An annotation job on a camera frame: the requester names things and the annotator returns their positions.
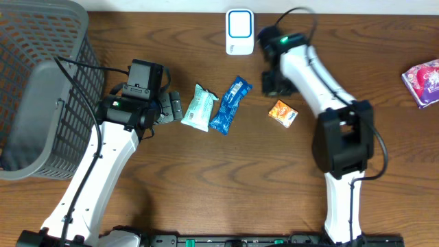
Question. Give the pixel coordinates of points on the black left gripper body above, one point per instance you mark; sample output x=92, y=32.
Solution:
x=170, y=107

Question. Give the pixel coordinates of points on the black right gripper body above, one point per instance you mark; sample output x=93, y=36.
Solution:
x=275, y=83

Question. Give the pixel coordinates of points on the mint green wipes packet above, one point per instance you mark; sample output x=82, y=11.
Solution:
x=199, y=111

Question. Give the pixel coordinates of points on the orange tissue packet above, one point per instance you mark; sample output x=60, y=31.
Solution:
x=283, y=113

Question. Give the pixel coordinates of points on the blue snack wrapper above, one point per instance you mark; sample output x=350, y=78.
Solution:
x=229, y=105

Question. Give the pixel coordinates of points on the purple noodle packet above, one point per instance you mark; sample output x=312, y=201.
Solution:
x=422, y=82

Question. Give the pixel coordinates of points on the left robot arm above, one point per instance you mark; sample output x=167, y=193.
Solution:
x=121, y=123

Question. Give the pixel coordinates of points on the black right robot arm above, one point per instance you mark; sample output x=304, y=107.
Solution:
x=343, y=139

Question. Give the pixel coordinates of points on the white barcode scanner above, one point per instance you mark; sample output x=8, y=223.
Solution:
x=239, y=32

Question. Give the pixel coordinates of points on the grey plastic mesh basket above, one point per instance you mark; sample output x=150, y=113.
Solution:
x=49, y=75

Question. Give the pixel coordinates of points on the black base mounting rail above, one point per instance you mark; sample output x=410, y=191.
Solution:
x=240, y=241

